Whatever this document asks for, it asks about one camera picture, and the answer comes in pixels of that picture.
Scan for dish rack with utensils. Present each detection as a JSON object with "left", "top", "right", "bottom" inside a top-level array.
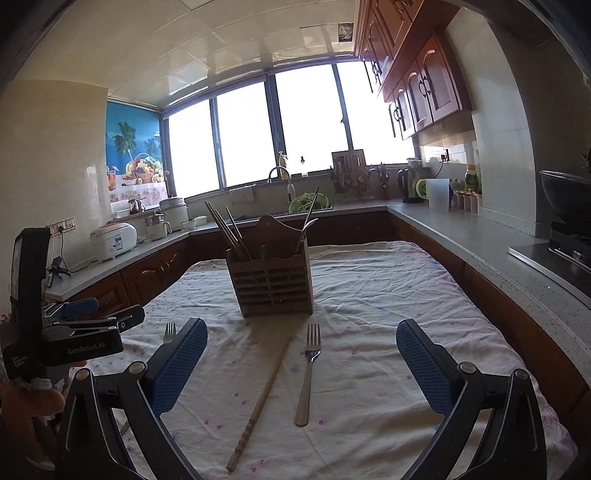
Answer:
[{"left": 331, "top": 150, "right": 378, "bottom": 204}]

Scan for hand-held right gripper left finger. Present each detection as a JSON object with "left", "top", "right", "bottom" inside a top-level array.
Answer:
[{"left": 54, "top": 318, "right": 209, "bottom": 480}]

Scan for black wok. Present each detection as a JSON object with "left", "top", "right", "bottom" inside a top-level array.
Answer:
[{"left": 539, "top": 168, "right": 591, "bottom": 225}]

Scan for metal chopstick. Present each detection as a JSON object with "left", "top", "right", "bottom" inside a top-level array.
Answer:
[{"left": 301, "top": 191, "right": 319, "bottom": 243}]

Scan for white spice jar set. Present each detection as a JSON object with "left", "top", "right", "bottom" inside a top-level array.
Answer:
[{"left": 452, "top": 189, "right": 484, "bottom": 213}]

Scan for yellow oil bottle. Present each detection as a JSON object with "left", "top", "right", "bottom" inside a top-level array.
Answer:
[{"left": 464, "top": 163, "right": 484, "bottom": 195}]

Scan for steel electric kettle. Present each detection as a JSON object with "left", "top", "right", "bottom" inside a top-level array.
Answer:
[{"left": 396, "top": 167, "right": 424, "bottom": 204}]

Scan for white wall power strip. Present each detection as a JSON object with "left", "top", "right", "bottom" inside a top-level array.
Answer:
[{"left": 47, "top": 217, "right": 76, "bottom": 237}]

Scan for kitchen sink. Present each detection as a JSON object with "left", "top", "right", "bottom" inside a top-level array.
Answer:
[{"left": 231, "top": 203, "right": 334, "bottom": 221}]

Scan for brown upper cabinets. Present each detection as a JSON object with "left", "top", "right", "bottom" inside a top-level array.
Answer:
[{"left": 353, "top": 0, "right": 474, "bottom": 142}]

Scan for metal spoon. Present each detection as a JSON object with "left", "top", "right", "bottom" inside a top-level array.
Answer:
[{"left": 299, "top": 218, "right": 320, "bottom": 252}]

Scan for grey stone countertop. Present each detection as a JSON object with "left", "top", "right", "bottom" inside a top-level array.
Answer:
[{"left": 45, "top": 202, "right": 591, "bottom": 354}]

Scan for floral white tablecloth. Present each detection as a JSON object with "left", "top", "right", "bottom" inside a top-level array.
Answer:
[{"left": 84, "top": 240, "right": 579, "bottom": 480}]

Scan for brown cabinets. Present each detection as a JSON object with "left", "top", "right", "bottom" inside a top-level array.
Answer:
[
  {"left": 68, "top": 211, "right": 591, "bottom": 418},
  {"left": 353, "top": 0, "right": 474, "bottom": 142}
]

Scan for green colander with vegetables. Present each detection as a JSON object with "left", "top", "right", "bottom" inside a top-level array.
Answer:
[{"left": 289, "top": 192, "right": 330, "bottom": 214}]

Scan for brown lower cabinets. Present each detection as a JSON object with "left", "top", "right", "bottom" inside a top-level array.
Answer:
[{"left": 68, "top": 211, "right": 591, "bottom": 418}]

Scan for small black tripod device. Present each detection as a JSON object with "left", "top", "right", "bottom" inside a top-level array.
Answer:
[{"left": 45, "top": 257, "right": 72, "bottom": 288}]

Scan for white electric pot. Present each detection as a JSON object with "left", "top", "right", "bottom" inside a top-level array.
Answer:
[{"left": 159, "top": 196, "right": 189, "bottom": 225}]

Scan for black cooktop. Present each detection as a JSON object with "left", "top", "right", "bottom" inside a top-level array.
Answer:
[{"left": 507, "top": 220, "right": 591, "bottom": 297}]

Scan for white pitcher green handle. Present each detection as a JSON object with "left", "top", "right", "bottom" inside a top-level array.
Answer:
[{"left": 415, "top": 177, "right": 452, "bottom": 212}]

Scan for small white blender jug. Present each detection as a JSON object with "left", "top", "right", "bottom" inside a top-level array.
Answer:
[{"left": 144, "top": 213, "right": 173, "bottom": 241}]

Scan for white rice cooker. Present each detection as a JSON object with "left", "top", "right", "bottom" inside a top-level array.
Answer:
[{"left": 89, "top": 222, "right": 140, "bottom": 264}]

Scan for person's left hand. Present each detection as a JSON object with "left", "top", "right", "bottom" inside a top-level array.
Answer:
[{"left": 2, "top": 381, "right": 66, "bottom": 470}]

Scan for chrome faucet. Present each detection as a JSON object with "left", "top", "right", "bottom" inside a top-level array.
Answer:
[{"left": 267, "top": 165, "right": 297, "bottom": 205}]

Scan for tropical fruit print blind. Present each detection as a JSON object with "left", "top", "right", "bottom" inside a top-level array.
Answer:
[{"left": 106, "top": 101, "right": 167, "bottom": 205}]

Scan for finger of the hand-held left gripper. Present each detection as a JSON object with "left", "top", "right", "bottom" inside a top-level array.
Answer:
[
  {"left": 43, "top": 297, "right": 100, "bottom": 319},
  {"left": 43, "top": 304, "right": 147, "bottom": 335}
]

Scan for wooden utensil holder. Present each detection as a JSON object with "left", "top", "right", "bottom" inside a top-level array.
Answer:
[{"left": 225, "top": 215, "right": 315, "bottom": 319}]

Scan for kitchen window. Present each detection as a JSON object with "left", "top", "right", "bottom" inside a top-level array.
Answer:
[{"left": 159, "top": 60, "right": 417, "bottom": 200}]

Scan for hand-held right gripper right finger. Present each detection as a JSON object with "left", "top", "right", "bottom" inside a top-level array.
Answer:
[{"left": 396, "top": 318, "right": 549, "bottom": 480}]

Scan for dark chopstick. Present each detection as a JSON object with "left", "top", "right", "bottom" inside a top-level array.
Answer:
[{"left": 204, "top": 200, "right": 241, "bottom": 262}]

